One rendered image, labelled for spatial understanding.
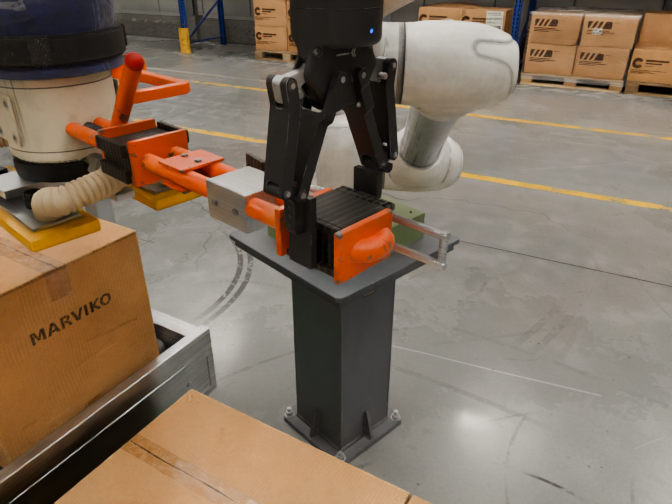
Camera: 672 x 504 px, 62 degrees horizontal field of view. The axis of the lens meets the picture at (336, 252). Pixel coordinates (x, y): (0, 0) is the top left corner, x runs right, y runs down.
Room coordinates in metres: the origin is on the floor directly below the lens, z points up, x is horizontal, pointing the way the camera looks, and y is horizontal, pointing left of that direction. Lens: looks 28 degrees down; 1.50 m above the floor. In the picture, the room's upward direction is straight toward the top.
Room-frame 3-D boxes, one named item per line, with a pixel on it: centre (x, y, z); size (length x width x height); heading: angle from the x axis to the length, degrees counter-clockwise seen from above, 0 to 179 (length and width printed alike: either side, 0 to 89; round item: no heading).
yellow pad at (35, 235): (0.82, 0.50, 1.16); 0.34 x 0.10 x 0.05; 47
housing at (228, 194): (0.57, 0.10, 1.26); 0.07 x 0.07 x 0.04; 47
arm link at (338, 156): (1.50, -0.04, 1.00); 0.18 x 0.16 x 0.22; 86
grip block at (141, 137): (0.72, 0.25, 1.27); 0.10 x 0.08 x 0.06; 137
